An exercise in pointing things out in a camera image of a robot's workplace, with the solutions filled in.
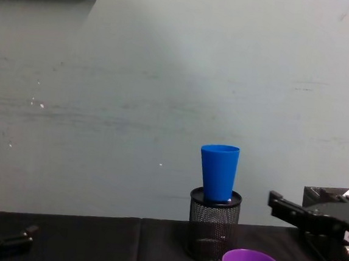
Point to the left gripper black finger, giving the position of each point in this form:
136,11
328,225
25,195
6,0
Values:
6,241

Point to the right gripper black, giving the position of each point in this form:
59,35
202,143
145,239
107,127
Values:
331,222

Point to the black tissue box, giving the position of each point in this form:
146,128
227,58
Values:
332,252

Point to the black mesh pen holder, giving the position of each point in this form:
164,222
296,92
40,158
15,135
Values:
211,228

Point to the blue plastic cup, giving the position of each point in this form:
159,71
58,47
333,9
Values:
218,172

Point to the black table cloth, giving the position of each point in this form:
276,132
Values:
91,242

